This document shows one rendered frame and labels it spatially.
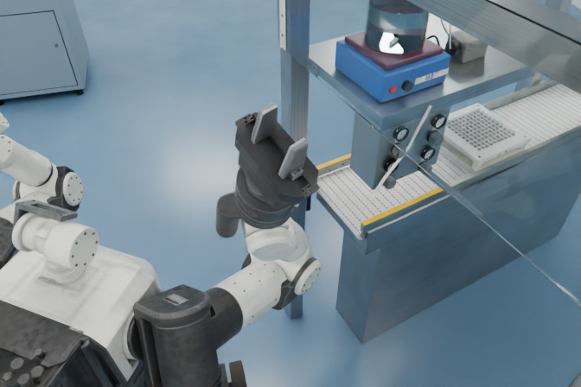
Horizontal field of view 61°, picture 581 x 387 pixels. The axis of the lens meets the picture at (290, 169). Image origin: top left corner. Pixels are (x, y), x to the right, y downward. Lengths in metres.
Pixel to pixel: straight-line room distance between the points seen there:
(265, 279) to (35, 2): 2.80
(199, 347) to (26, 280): 0.31
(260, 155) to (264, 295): 0.38
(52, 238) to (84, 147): 2.46
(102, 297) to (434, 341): 1.63
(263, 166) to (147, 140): 2.63
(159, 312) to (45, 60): 2.97
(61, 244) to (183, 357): 0.24
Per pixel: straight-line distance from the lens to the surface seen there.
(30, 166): 1.17
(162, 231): 2.59
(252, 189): 0.62
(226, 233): 0.76
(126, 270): 0.87
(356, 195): 1.57
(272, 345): 2.15
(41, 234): 0.83
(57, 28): 3.51
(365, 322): 2.04
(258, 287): 0.90
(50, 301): 0.88
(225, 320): 0.83
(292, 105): 1.40
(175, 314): 0.76
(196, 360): 0.80
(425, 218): 1.63
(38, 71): 3.67
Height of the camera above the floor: 1.88
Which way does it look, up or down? 41 degrees down
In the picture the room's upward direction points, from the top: straight up
